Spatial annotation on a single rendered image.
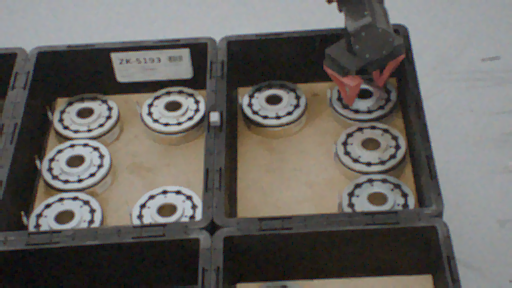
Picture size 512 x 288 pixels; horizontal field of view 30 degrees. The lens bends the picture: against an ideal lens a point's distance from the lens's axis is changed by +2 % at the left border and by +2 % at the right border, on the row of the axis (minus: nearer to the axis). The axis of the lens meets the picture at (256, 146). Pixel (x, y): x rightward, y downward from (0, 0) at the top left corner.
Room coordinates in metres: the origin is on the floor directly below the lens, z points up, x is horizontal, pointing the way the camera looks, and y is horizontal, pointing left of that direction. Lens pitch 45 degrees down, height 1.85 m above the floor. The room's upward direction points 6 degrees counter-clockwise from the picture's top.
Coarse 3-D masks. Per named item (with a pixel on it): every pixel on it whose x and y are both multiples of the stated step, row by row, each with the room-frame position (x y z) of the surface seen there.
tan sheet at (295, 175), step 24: (312, 96) 1.12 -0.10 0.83; (240, 120) 1.08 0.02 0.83; (312, 120) 1.06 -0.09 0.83; (240, 144) 1.03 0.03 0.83; (264, 144) 1.02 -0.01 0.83; (288, 144) 1.02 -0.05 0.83; (312, 144) 1.01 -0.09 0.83; (336, 144) 1.01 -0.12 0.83; (240, 168) 0.98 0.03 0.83; (264, 168) 0.97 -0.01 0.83; (288, 168) 0.96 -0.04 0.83; (312, 168) 0.96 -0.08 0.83; (336, 168) 0.95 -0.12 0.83; (408, 168) 0.94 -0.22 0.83; (240, 192) 0.93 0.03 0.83; (264, 192) 0.92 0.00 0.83; (288, 192) 0.92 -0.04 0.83; (312, 192) 0.91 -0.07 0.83; (336, 192) 0.91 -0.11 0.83; (240, 216) 0.88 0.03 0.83
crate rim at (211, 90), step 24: (48, 48) 1.19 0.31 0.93; (72, 48) 1.18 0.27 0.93; (96, 48) 1.18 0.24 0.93; (120, 48) 1.17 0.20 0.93; (144, 48) 1.17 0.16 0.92; (216, 48) 1.15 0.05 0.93; (24, 72) 1.13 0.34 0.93; (216, 72) 1.09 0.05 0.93; (24, 96) 1.08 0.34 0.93; (216, 96) 1.04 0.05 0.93; (0, 168) 0.93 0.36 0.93; (0, 192) 0.88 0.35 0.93; (0, 240) 0.80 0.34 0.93
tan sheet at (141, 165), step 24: (120, 96) 1.17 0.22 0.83; (144, 96) 1.16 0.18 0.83; (48, 144) 1.07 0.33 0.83; (120, 144) 1.06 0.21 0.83; (144, 144) 1.05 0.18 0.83; (192, 144) 1.04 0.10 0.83; (120, 168) 1.00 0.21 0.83; (144, 168) 1.00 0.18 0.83; (168, 168) 0.99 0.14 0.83; (192, 168) 0.99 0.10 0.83; (120, 192) 0.95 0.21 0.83; (144, 192) 0.95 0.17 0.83; (120, 216) 0.90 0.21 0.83
